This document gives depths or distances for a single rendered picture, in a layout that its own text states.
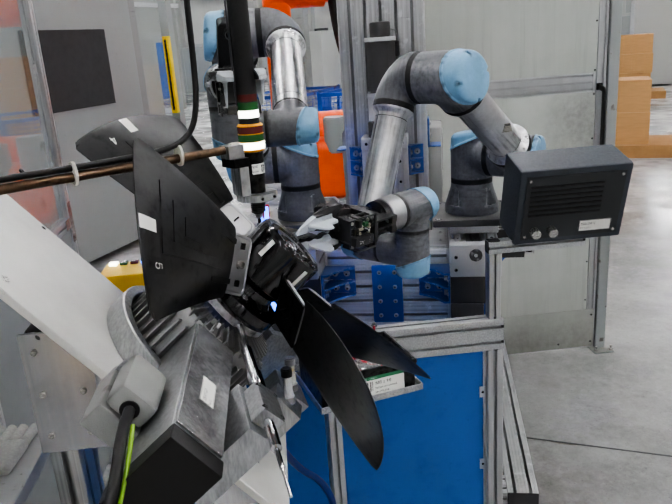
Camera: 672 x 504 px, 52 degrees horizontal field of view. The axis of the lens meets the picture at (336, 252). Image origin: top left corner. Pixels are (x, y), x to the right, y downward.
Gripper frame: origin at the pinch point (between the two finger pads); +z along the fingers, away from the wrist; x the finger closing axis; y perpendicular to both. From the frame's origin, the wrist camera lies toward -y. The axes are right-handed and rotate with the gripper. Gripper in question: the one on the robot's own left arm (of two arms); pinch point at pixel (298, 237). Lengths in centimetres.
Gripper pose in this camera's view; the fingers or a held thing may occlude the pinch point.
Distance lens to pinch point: 130.6
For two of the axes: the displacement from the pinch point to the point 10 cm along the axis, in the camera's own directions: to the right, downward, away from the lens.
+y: 6.8, 2.7, -6.8
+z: -7.3, 2.5, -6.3
